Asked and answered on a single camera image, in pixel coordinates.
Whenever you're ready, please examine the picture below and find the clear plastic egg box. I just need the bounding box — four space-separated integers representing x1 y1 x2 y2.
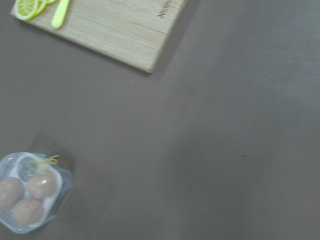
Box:
0 152 73 234

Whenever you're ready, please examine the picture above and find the brown egg from bowl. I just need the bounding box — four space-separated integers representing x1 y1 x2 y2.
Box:
0 177 24 211

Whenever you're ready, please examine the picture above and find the brown egg back right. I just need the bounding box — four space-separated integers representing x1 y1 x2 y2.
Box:
26 173 58 199

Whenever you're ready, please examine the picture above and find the brown egg front right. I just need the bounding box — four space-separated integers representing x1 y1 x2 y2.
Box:
12 197 45 226

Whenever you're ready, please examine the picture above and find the wooden cutting board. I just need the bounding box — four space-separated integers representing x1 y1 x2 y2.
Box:
26 0 187 73

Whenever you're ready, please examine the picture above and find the yellow rubber band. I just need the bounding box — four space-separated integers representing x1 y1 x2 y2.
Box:
29 155 60 173

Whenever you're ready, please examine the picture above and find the yellow plastic knife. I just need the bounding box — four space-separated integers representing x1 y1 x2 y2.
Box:
51 0 70 29

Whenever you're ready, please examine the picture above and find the lemon slice back left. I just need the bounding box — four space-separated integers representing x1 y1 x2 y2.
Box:
46 0 57 5

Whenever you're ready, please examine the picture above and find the lemon slice middle left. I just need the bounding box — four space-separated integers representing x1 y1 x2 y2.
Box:
35 0 47 16

